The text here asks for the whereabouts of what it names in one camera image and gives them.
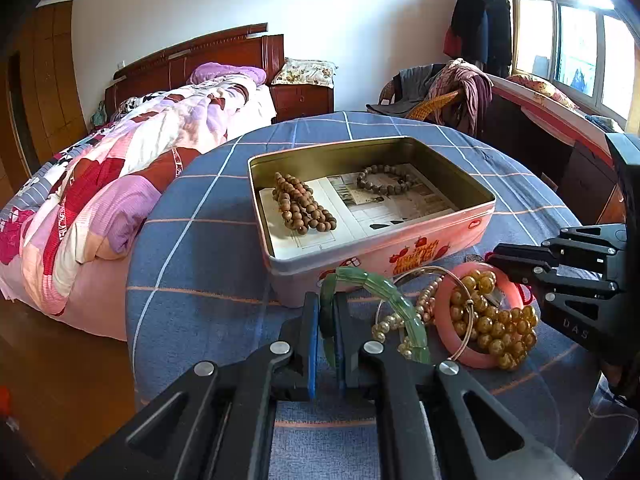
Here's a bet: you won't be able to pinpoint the floral pillow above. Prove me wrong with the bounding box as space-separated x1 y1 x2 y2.
271 57 338 88

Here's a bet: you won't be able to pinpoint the amber bead bracelet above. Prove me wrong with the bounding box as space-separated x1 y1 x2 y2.
449 269 540 372

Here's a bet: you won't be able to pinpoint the wicker chair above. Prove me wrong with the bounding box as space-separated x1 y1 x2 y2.
377 65 493 136

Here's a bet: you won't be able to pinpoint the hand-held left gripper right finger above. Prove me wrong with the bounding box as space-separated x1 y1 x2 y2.
332 291 586 480

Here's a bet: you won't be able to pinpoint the pink tin box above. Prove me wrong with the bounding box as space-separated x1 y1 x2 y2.
247 136 497 308

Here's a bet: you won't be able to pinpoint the blue checked tablecloth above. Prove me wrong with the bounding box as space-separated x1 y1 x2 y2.
125 110 626 480

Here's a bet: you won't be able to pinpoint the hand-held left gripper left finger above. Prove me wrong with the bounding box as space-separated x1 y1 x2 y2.
65 292 321 480

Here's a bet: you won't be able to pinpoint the brown wooden bead string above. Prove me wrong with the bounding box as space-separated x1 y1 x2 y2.
271 172 337 235

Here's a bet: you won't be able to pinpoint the thin silver bangle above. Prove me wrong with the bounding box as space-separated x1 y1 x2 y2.
375 266 476 362

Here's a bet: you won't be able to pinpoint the dark wooden desk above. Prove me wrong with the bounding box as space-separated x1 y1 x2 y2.
475 72 626 226

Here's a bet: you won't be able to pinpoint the purple pillow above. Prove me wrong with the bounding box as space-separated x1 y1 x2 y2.
187 62 267 86

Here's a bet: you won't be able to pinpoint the green jade bracelet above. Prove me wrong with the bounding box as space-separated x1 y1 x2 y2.
319 267 432 365

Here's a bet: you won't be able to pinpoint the printed paper leaflet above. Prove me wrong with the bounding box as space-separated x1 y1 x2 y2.
260 162 458 256

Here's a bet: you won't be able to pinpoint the maroon patterned garment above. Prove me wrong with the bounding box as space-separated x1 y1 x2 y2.
425 58 493 136

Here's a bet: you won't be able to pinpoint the window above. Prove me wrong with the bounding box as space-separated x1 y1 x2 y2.
510 0 638 121

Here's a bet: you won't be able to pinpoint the wooden nightstand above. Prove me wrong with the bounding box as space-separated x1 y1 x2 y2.
270 82 335 123

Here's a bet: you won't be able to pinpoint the hanging dark clothes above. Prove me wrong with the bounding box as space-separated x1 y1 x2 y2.
442 0 513 78

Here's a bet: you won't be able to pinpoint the pink desk cloth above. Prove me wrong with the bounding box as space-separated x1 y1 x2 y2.
487 74 608 146

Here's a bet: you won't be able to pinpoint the pearl necklace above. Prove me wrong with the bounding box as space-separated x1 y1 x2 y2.
371 276 451 360

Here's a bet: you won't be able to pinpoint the pink bangle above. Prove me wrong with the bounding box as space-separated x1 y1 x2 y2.
434 262 537 371

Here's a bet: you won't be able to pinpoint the wooden wardrobe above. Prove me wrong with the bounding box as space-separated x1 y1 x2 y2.
0 0 91 201

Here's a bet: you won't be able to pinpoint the patchwork quilt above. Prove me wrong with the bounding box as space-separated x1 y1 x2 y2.
0 74 258 316

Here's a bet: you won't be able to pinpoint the wooden headboard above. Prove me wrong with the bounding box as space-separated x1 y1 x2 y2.
104 22 286 126

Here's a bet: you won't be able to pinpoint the pink bed sheet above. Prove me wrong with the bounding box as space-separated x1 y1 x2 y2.
0 85 278 343

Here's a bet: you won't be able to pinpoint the blue folded cloth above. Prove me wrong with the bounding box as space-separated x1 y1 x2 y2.
585 115 626 133

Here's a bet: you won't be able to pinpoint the floral cushion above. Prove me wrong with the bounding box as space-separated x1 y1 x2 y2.
506 74 581 111

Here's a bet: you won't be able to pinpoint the grey garment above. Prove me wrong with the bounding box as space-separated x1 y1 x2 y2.
367 66 436 113

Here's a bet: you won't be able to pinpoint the dark bead bracelet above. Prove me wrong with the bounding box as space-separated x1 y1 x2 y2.
356 162 416 197

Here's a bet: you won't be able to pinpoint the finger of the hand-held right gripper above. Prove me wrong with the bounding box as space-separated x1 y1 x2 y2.
517 270 631 366
487 224 627 286

